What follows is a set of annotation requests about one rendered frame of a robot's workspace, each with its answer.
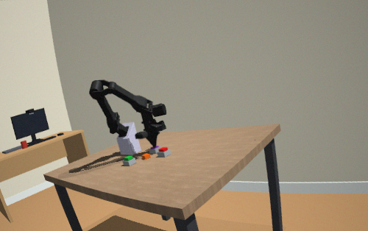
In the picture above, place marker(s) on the orange block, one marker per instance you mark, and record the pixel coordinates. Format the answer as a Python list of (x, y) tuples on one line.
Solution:
[(145, 156)]

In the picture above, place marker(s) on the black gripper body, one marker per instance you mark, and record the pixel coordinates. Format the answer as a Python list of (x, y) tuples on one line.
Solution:
[(147, 132)]

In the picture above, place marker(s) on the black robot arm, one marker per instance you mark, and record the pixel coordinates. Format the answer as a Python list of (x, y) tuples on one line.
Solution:
[(138, 103)]

